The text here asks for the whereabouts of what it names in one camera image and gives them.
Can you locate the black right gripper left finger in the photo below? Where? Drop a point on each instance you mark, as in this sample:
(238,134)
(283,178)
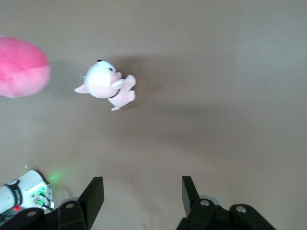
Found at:
(88,198)

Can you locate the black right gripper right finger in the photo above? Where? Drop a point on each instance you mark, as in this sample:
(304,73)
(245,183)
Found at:
(192,206)

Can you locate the hot pink round plush toy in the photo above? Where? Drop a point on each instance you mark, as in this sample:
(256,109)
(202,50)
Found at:
(21,69)

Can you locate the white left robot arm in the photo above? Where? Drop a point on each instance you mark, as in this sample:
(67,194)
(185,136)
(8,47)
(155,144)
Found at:
(31,182)

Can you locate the pale pink white plush dog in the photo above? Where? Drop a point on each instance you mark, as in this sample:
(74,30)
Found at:
(103,81)

